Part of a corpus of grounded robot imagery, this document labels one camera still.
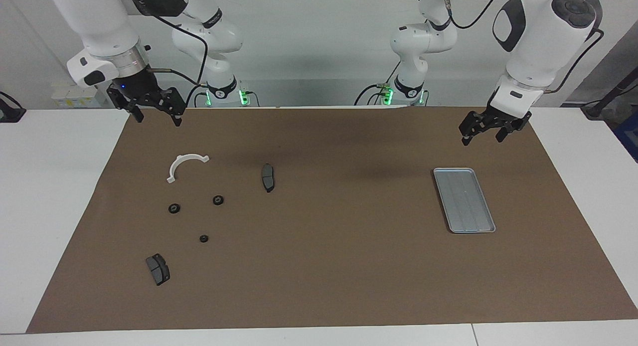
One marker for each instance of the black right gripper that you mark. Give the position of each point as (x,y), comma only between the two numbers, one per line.
(142,94)

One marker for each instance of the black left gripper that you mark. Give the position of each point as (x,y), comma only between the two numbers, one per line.
(491,119)

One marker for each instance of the large black bearing gear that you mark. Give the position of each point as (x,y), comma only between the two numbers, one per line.
(174,208)
(218,200)

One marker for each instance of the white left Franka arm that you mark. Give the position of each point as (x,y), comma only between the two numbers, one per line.
(538,42)

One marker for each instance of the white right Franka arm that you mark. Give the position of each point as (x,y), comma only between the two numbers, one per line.
(99,17)

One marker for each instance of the silver metal tray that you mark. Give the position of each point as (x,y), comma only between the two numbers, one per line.
(468,206)

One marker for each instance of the black stand leg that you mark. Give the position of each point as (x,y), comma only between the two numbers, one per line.
(593,109)

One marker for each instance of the long curved grey brake pad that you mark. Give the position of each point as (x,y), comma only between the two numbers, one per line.
(268,176)

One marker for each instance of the blue crate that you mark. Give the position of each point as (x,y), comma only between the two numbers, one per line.
(629,136)

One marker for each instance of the short grey brake pad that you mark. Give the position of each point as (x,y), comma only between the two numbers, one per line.
(158,270)

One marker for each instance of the brown paper table mat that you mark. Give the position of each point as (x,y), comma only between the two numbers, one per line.
(324,261)

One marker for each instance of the white semicircular plastic bracket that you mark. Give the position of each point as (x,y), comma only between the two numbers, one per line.
(171,178)

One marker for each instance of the black clamp mount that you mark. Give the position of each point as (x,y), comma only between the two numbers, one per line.
(10,114)

